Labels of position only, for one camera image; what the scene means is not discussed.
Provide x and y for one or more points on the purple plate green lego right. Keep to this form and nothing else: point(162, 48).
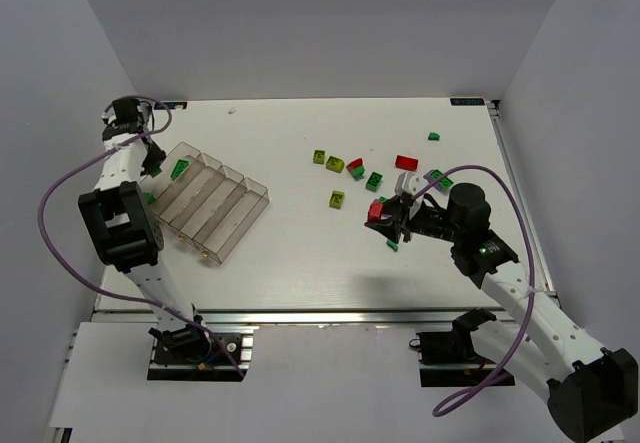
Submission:
point(441, 183)

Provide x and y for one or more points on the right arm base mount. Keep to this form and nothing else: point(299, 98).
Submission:
point(447, 358)

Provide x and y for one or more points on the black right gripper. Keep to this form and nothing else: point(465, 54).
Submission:
point(403, 219)

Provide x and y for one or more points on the long green lego brick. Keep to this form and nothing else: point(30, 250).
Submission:
point(180, 167)

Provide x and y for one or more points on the blue label right corner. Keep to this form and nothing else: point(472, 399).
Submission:
point(467, 101)

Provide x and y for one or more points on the lime lego brick middle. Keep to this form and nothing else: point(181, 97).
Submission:
point(335, 164)

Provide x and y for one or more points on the blue label left corner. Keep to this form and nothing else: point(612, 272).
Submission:
point(176, 105)

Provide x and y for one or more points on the small green wedge lego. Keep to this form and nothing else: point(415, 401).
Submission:
point(392, 245)

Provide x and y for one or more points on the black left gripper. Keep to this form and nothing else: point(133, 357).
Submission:
point(151, 157)

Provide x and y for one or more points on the lime lego brick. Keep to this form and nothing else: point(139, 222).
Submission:
point(336, 199)
point(335, 164)
point(319, 157)

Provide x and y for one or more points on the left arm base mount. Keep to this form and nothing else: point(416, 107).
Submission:
point(190, 356)

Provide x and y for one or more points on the green square lego brick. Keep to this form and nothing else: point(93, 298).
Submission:
point(374, 181)

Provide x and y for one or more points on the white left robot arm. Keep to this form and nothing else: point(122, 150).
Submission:
point(120, 222)

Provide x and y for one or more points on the red rectangular lego brick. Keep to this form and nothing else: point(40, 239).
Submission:
point(406, 163)

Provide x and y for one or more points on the lime lego brick far left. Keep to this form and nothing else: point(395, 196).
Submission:
point(319, 157)

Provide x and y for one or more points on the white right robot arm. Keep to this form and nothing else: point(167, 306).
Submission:
point(587, 388)

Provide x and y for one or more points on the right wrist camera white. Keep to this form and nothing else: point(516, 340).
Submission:
point(410, 183)

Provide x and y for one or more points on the lime lego brick lower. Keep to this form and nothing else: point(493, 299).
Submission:
point(336, 199)

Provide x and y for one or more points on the red lego piece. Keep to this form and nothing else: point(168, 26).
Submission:
point(375, 211)

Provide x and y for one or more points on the clear compartment organizer tray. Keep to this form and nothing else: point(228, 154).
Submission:
point(211, 206)

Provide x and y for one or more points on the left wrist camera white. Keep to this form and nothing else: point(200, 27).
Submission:
point(145, 113)

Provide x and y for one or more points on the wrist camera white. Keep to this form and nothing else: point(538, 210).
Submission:
point(145, 113)
point(410, 183)

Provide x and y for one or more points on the red roof green lego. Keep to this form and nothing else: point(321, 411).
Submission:
point(356, 169)

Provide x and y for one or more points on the blue label corner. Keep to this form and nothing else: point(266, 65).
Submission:
point(176, 105)
point(467, 101)

